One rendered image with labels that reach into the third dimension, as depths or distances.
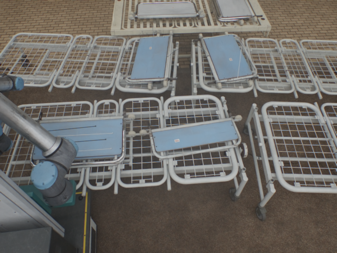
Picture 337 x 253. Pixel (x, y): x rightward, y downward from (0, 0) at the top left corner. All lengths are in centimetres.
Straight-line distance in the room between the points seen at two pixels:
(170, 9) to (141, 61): 90
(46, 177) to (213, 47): 215
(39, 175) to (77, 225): 64
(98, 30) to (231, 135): 292
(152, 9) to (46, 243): 271
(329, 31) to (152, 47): 302
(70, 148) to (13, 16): 388
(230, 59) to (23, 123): 205
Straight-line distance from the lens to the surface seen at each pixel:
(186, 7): 346
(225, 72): 270
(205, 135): 217
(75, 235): 213
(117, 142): 211
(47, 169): 165
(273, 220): 256
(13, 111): 159
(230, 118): 231
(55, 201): 179
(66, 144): 172
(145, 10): 339
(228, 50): 297
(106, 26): 450
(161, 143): 210
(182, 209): 242
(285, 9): 526
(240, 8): 356
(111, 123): 221
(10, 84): 197
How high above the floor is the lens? 228
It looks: 52 degrees down
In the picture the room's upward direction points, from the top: straight up
